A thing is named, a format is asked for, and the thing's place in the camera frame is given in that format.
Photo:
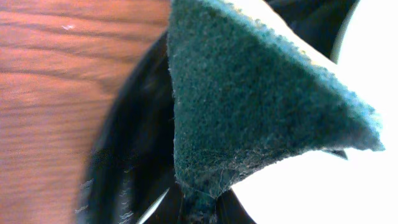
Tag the mint green plate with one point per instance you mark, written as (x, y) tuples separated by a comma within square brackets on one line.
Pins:
[(352, 185)]

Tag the round black tray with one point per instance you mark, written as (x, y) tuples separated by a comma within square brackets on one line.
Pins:
[(130, 178)]

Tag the green scrubbing sponge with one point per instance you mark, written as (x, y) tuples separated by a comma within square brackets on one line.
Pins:
[(248, 93)]

